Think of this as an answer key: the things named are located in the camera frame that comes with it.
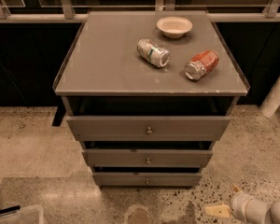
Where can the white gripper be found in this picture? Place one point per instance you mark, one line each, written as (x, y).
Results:
(238, 203)

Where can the grey drawer cabinet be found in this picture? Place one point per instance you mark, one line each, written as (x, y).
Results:
(104, 75)

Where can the white pole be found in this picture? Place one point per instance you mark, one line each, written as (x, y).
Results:
(272, 101)

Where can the white paper bowl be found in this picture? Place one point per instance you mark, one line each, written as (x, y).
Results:
(174, 27)

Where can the grey bottom drawer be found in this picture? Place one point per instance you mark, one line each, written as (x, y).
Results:
(147, 179)

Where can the green and white can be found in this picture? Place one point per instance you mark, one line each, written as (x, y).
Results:
(153, 53)

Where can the clear plastic bin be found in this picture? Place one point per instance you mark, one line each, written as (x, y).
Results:
(32, 214)

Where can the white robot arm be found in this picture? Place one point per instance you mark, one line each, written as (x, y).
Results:
(268, 213)

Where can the grey middle drawer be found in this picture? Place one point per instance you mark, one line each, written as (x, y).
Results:
(147, 157)

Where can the metal railing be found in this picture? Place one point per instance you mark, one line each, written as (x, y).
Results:
(77, 10)

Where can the grey drawer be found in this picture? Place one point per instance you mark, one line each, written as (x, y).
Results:
(147, 179)
(147, 157)
(148, 128)

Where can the grey top drawer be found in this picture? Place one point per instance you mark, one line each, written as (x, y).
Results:
(148, 128)

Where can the orange soda can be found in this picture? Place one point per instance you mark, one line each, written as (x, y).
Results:
(201, 64)

